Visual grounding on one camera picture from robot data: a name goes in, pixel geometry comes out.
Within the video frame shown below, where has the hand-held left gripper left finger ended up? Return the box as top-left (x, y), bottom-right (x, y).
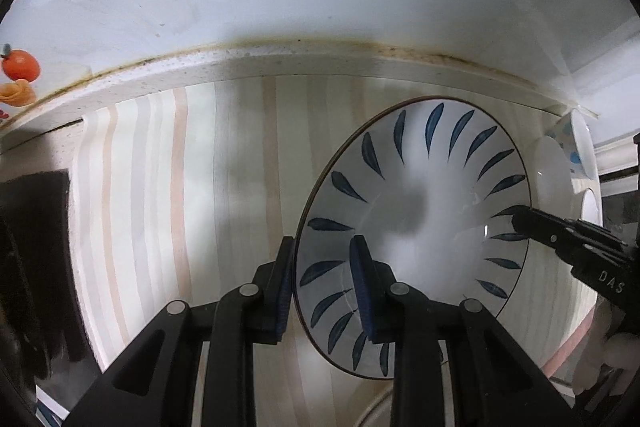
top-left (65, 236), bottom-right (296, 427)

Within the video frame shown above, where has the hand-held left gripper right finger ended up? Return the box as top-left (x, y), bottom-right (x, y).
top-left (349, 234), bottom-right (586, 427)

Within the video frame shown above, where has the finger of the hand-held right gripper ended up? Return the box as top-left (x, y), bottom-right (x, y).
top-left (510, 206), bottom-right (628, 261)

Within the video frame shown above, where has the white dotted bowl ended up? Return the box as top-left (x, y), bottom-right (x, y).
top-left (547, 109), bottom-right (598, 180)

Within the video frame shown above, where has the blue leaf pattern plate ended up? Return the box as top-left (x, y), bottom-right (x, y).
top-left (294, 97), bottom-right (532, 380)

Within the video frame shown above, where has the person's right hand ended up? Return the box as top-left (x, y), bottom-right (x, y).
top-left (592, 299), bottom-right (640, 388)

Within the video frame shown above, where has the striped cat print cloth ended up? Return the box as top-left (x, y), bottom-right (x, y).
top-left (70, 74), bottom-right (616, 427)

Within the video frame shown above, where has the black gas stove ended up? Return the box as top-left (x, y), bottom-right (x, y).
top-left (0, 169), bottom-right (103, 408)

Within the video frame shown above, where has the golden ingot wall sticker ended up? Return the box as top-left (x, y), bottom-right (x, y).
top-left (0, 79), bottom-right (37, 108)

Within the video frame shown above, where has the orange persimmon wall sticker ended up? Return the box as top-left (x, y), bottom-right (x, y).
top-left (1, 44), bottom-right (41, 82)

